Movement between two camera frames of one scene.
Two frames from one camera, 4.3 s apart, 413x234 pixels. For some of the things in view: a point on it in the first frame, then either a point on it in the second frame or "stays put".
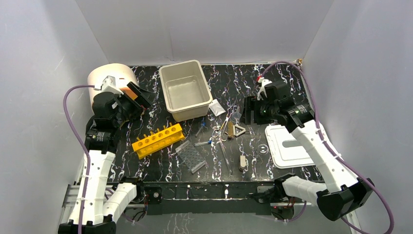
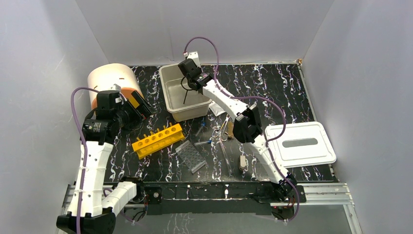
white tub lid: (286, 149) stays put
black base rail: (205, 197) stays put
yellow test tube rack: (161, 139) stays put
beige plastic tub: (186, 91) stays put
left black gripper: (133, 100) → (136, 105)
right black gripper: (251, 104) → (199, 69)
